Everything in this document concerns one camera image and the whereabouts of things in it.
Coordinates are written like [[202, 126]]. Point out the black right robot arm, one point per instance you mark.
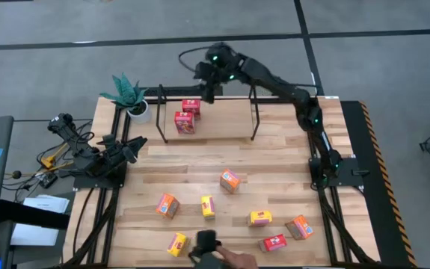
[[274, 84]]

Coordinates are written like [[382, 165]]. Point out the black ball knob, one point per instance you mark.
[[16, 174]]

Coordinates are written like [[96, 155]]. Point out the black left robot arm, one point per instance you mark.
[[76, 149]]

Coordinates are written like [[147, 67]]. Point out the black aluminium frame rail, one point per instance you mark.
[[177, 91], [126, 127], [306, 143], [116, 123]]

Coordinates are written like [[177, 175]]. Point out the white paper sheet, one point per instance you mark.
[[50, 203], [31, 235]]

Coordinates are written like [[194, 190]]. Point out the Frosted Mini Wheats orange box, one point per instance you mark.
[[299, 228], [167, 206], [230, 181]]

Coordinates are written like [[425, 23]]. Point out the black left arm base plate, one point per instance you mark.
[[87, 183]]

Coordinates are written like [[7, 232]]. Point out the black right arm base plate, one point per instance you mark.
[[349, 173]]

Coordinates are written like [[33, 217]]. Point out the Froot Loops red cereal box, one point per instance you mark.
[[272, 243], [191, 105], [184, 123]]

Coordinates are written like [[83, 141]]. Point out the black bar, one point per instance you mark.
[[31, 216]]

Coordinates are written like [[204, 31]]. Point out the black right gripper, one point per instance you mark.
[[207, 74]]

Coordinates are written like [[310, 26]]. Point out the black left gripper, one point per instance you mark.
[[115, 155]]

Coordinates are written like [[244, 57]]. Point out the Corn Pops yellow cereal box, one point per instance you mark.
[[177, 244], [259, 218], [208, 207]]

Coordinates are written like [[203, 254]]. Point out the green plant in white pot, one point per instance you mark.
[[141, 116]]

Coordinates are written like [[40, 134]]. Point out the person's hand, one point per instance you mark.
[[237, 259]]

